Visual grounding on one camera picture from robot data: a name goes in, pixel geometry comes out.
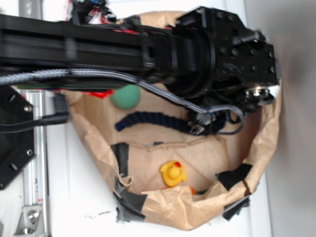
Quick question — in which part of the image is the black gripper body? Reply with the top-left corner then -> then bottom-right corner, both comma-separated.
175,7 -> 279,114

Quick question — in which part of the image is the dark blue rope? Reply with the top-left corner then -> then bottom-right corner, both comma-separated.
115,111 -> 227,135

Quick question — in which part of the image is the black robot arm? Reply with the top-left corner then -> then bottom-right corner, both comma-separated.
0,7 -> 279,113

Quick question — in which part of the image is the green yarn ball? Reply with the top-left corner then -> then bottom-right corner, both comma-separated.
111,85 -> 141,109

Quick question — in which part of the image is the yellow rubber duck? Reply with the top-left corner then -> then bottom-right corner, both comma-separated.
160,160 -> 187,187

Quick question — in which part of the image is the brown paper bag basket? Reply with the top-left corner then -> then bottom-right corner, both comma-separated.
65,8 -> 281,231

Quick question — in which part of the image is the orange toy carrot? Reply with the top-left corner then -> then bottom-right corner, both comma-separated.
161,185 -> 207,195

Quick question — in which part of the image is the black power cable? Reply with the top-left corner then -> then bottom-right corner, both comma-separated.
0,112 -> 70,134

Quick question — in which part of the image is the grey braided cable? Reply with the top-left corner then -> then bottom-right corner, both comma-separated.
0,68 -> 246,135

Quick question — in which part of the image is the aluminium rail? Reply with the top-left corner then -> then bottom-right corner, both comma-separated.
13,0 -> 51,237

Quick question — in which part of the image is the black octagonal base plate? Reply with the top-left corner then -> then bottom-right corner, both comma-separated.
0,86 -> 35,190

